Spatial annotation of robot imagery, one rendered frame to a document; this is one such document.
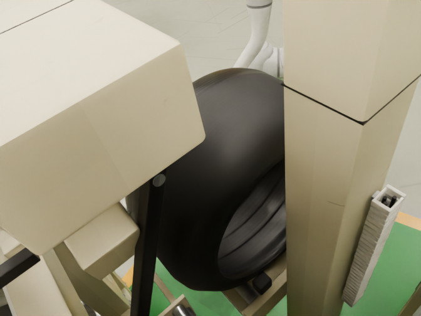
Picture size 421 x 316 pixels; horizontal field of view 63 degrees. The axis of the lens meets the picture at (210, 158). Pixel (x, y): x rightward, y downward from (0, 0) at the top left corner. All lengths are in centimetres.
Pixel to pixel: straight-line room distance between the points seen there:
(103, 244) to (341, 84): 39
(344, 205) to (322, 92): 21
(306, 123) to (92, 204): 31
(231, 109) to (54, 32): 39
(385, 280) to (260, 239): 113
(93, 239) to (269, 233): 76
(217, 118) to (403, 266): 172
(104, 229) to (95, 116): 24
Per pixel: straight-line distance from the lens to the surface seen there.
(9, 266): 48
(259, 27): 145
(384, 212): 66
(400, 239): 232
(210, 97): 77
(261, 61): 184
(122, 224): 54
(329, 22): 41
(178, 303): 83
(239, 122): 70
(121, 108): 36
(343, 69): 42
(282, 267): 126
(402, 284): 220
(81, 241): 55
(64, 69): 40
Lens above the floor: 196
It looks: 47 degrees down
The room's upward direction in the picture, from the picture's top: 14 degrees counter-clockwise
